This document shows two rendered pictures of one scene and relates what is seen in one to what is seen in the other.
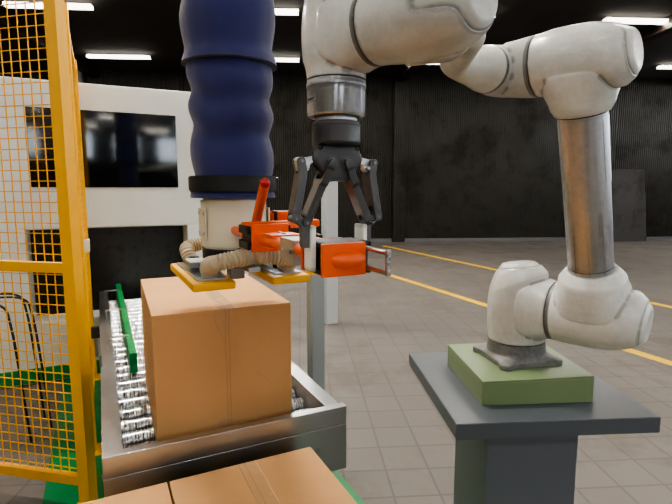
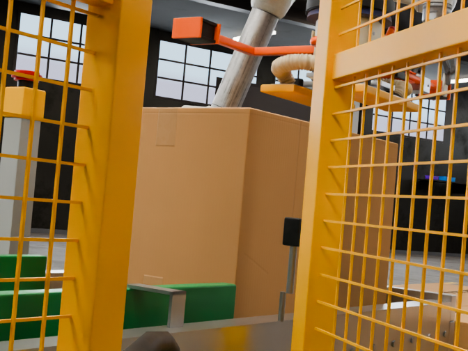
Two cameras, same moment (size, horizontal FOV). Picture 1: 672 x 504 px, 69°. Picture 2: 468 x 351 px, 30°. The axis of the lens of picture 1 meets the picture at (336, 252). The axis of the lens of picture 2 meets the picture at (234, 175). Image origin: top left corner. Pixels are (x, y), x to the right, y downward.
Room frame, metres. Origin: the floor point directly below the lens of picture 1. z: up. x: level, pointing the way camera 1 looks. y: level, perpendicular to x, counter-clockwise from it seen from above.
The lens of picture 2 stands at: (2.61, 2.10, 0.77)
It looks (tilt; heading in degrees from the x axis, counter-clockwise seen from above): 2 degrees up; 241
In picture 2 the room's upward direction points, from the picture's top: 5 degrees clockwise
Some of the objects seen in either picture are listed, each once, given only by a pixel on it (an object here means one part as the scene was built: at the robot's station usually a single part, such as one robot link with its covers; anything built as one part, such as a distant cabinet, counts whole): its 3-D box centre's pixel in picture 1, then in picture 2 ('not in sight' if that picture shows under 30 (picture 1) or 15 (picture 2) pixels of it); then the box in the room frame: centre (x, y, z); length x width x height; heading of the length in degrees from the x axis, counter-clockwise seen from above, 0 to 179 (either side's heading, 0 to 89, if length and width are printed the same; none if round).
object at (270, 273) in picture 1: (269, 263); (310, 92); (1.34, 0.19, 1.08); 0.34 x 0.10 x 0.05; 27
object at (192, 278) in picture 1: (199, 269); (377, 92); (1.25, 0.35, 1.08); 0.34 x 0.10 x 0.05; 27
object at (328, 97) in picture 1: (336, 102); (437, 15); (0.77, 0.00, 1.42); 0.09 x 0.09 x 0.06
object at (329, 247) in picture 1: (332, 256); (434, 90); (0.76, 0.01, 1.19); 0.08 x 0.07 x 0.05; 27
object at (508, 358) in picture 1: (512, 345); not in sight; (1.36, -0.51, 0.85); 0.22 x 0.18 x 0.06; 12
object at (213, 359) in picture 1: (208, 345); (247, 216); (1.65, 0.44, 0.75); 0.60 x 0.40 x 0.40; 24
